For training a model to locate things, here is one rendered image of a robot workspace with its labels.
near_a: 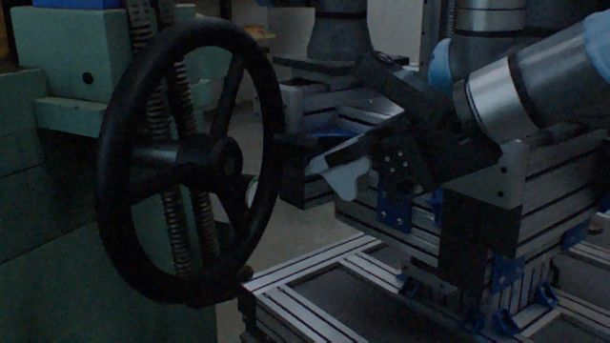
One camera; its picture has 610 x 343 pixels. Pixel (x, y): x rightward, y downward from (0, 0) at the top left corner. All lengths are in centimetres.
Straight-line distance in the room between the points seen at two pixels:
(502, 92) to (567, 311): 104
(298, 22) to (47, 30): 396
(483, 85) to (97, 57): 37
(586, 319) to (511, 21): 98
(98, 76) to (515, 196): 55
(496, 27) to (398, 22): 344
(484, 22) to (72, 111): 43
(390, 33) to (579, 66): 362
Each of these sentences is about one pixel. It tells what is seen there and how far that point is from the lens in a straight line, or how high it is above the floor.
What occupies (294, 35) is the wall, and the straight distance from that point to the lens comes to 456.
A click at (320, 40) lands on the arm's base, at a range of 121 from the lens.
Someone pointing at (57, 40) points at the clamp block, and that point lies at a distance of 62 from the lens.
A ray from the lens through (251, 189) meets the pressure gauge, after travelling 87.
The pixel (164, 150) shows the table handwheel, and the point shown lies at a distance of 59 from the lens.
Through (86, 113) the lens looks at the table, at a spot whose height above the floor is 86.
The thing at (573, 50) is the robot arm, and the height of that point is 93.
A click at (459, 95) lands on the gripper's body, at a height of 89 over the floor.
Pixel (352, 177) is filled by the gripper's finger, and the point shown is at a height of 78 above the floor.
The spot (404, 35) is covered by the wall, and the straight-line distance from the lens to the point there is 405.
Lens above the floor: 99
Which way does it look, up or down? 19 degrees down
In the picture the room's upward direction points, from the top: straight up
